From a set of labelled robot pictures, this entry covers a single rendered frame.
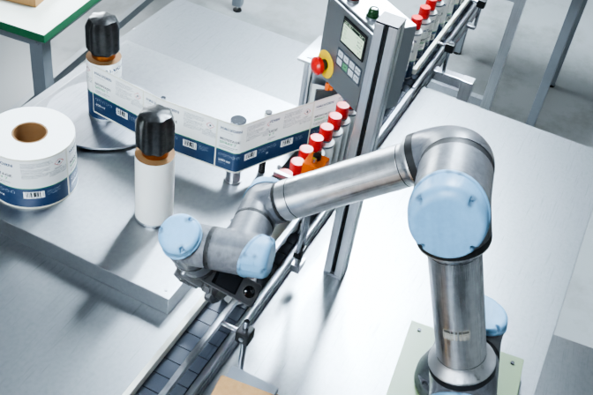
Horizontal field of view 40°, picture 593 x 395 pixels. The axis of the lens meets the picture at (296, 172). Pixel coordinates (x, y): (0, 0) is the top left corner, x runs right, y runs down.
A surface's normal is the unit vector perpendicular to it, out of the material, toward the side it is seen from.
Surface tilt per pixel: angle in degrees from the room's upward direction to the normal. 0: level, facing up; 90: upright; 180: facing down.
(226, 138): 90
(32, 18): 0
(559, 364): 0
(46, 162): 90
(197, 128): 90
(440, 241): 81
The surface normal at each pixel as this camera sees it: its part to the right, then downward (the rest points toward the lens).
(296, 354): 0.12, -0.76
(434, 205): -0.27, 0.48
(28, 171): 0.16, 0.65
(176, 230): -0.11, -0.40
